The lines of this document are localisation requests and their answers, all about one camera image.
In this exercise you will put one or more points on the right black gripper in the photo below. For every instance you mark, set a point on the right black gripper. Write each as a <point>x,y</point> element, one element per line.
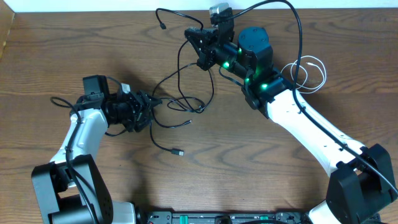
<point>206,50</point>

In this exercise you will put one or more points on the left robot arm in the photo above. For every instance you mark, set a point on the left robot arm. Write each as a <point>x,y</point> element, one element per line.
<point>70,188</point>

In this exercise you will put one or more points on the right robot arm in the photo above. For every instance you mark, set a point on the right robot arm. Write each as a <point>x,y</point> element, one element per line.
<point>361,179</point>

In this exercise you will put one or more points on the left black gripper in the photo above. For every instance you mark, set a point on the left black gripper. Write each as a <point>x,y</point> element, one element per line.
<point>141,108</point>

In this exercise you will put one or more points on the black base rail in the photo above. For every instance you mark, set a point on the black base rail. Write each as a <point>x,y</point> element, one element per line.
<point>167,217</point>

